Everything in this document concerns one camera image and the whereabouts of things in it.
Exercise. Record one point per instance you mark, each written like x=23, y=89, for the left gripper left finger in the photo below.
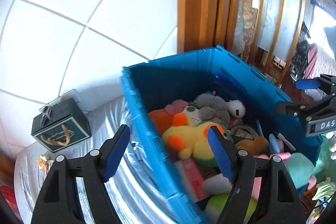
x=98, y=166

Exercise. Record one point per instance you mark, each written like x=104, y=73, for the white paper roll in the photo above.
x=217, y=184

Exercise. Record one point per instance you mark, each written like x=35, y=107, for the white orange plush toy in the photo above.
x=45, y=162

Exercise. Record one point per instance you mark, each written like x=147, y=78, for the rolled patterned carpet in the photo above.
x=245, y=28

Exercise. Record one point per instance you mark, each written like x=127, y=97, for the pink pig plush teal dress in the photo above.
x=300, y=168

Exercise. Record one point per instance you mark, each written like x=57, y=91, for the striped white bed sheet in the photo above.
x=60, y=196

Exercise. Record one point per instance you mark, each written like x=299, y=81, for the light blue plastic brush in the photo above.
x=273, y=144

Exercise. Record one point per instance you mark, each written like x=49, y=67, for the grey fluffy plush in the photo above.
x=211, y=106

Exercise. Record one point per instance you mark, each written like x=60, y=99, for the blue plastic storage crate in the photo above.
x=155, y=84

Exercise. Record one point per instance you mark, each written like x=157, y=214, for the green plastic bag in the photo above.
x=325, y=168

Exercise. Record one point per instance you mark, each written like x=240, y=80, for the black gift box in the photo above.
x=61, y=123

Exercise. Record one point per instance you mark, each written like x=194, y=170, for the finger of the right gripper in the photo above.
x=308, y=84
x=293, y=109

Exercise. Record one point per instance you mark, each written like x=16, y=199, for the brown bear plush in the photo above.
x=254, y=147

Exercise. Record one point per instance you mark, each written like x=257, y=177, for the yellow duck plush green hat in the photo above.
x=191, y=141

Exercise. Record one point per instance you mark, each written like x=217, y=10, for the pink tissue pack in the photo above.
x=192, y=179

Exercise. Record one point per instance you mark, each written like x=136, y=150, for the white goose plush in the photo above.
x=236, y=109

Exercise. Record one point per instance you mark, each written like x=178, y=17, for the white green small box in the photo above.
x=193, y=115

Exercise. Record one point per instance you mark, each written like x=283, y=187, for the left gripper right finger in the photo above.
x=239, y=167

